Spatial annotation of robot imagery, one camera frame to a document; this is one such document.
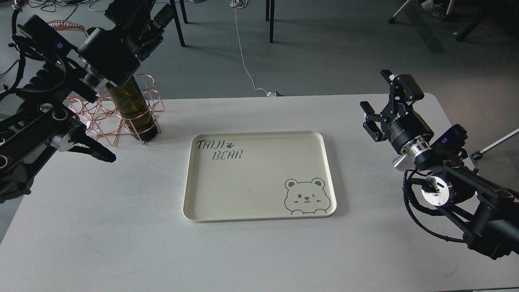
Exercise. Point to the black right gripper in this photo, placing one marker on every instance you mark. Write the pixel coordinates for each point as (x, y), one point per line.
(400, 124)

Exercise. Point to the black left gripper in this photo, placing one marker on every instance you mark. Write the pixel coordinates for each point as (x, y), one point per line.
(96, 50)

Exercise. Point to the silver metal jigger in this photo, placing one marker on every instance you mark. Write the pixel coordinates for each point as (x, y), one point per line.
(400, 163)

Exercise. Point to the dark green wine bottle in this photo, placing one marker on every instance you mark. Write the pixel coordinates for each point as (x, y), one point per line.
(133, 41)

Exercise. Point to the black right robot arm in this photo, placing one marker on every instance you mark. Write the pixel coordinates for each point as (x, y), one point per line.
(436, 181)

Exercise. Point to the black table leg left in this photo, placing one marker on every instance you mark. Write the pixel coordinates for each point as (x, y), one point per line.
(183, 14)

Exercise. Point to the black table leg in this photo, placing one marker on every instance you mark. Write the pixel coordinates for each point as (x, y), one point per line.
(183, 14)
(270, 18)

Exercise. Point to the white stand with caster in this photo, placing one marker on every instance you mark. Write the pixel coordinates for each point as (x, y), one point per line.
(479, 154)

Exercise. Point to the black table leg right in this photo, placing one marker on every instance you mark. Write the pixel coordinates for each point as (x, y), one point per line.
(270, 18)

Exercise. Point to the cream bear serving tray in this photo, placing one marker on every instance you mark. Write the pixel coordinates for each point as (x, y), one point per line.
(258, 176)

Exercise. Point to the copper wire wine rack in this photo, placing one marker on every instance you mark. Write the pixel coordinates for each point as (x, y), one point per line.
(104, 119)

